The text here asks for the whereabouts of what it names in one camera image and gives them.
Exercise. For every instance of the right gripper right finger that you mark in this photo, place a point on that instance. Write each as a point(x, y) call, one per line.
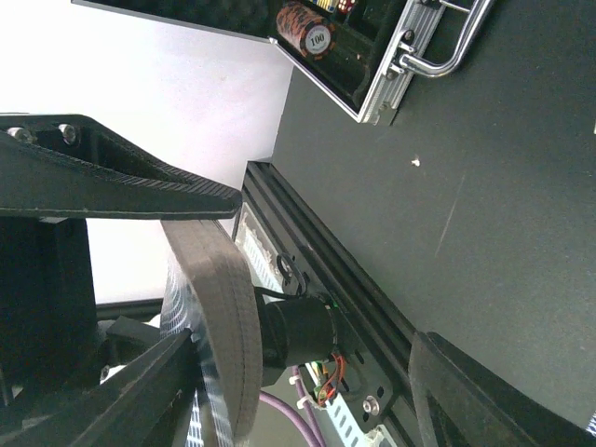
point(459, 402)

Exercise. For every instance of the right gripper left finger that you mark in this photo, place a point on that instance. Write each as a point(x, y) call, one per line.
point(148, 403)

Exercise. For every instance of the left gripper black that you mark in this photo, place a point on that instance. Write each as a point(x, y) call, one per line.
point(72, 166)

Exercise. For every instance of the blue playing card deck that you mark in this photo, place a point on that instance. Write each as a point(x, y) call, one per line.
point(209, 292)

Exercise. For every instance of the chips inside case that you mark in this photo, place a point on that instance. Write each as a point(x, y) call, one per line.
point(305, 30)

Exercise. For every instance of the aluminium poker chip case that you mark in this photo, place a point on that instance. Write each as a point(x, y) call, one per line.
point(378, 48)

